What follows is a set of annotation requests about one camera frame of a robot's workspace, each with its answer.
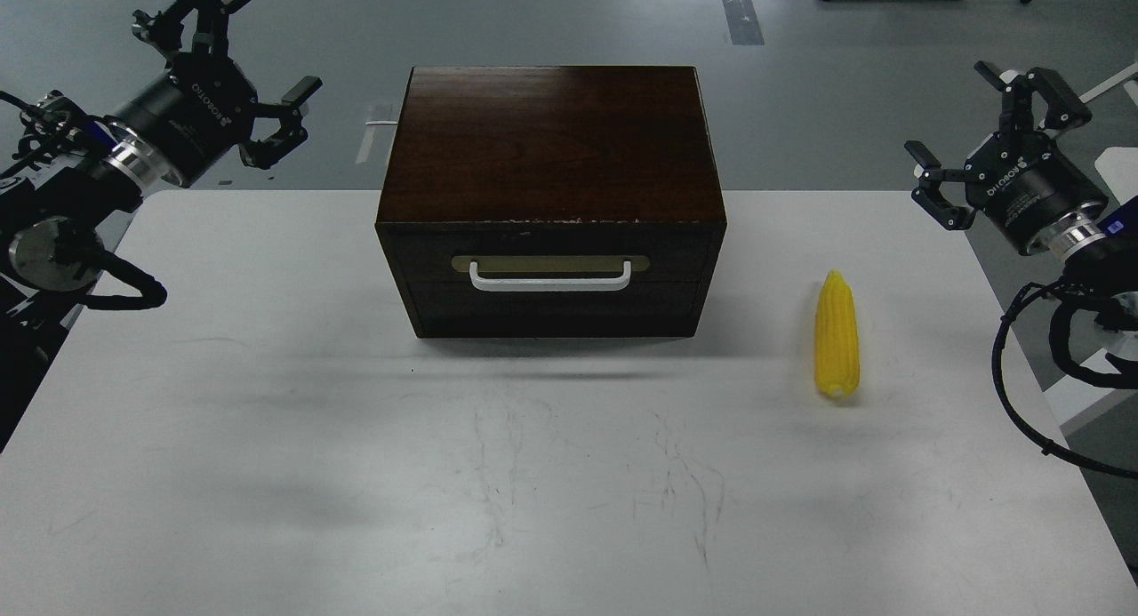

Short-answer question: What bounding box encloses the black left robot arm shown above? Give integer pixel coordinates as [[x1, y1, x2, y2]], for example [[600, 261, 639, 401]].
[[3, 0, 322, 353]]

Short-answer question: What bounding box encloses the grey floor tape strip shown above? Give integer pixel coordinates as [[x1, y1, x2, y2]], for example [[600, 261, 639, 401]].
[[721, 0, 765, 46]]

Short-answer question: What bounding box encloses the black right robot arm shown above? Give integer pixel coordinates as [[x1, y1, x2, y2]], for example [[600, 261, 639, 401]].
[[905, 60, 1135, 389]]

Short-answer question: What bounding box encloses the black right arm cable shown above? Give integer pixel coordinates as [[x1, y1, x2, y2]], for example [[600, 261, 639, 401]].
[[992, 278, 1138, 481]]

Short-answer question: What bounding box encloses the dark wooden drawer cabinet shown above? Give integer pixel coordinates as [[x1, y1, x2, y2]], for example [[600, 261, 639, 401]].
[[376, 65, 728, 340]]

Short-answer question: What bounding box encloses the yellow corn cob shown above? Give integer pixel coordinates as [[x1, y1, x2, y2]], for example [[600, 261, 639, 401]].
[[813, 270, 861, 400]]

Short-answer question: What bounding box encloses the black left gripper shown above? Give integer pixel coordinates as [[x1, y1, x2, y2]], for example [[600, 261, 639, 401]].
[[108, 0, 324, 188]]

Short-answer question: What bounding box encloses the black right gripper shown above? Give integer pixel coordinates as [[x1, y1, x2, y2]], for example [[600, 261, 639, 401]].
[[904, 60, 1110, 256]]

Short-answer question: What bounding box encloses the dark wooden drawer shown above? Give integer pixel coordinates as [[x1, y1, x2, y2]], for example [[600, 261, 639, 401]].
[[376, 220, 726, 338]]

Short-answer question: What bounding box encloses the white drawer handle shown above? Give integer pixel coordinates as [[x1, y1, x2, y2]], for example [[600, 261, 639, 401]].
[[469, 260, 633, 291]]

